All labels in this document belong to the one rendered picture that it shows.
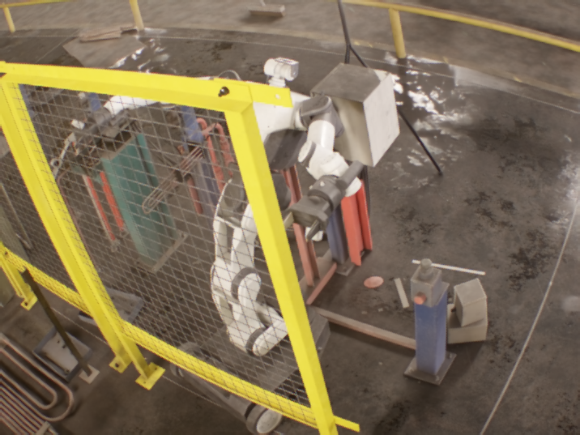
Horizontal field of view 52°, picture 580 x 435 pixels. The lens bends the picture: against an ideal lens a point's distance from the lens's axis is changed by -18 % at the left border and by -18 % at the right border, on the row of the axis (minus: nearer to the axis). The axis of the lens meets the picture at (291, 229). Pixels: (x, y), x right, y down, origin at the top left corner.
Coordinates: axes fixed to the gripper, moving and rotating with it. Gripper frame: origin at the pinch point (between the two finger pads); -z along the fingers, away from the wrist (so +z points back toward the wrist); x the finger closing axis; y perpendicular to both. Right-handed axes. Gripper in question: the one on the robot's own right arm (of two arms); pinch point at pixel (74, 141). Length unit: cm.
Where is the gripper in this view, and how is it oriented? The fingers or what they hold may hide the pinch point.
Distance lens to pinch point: 268.9
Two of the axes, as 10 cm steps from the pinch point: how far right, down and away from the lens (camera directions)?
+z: 5.9, -6.4, 5.0
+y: 1.9, 7.1, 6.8
